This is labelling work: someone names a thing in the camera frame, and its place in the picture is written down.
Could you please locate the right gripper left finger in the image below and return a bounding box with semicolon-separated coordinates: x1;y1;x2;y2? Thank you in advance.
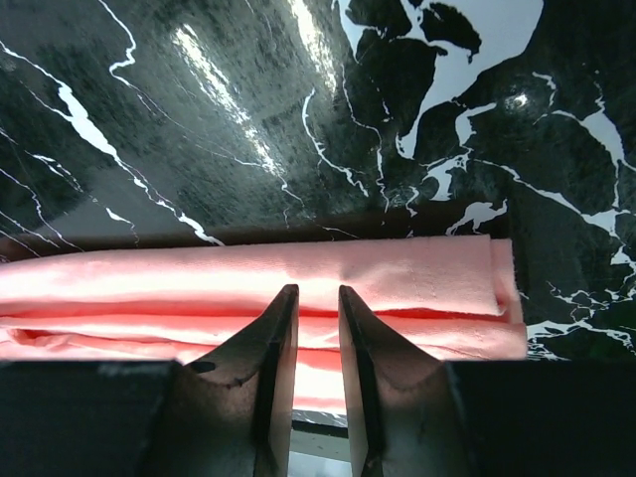
184;284;299;476

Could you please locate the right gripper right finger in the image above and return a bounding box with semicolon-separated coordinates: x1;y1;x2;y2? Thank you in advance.
338;285;445;476

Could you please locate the salmon pink t-shirt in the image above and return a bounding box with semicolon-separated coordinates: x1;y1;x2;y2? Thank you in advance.
1;235;529;413

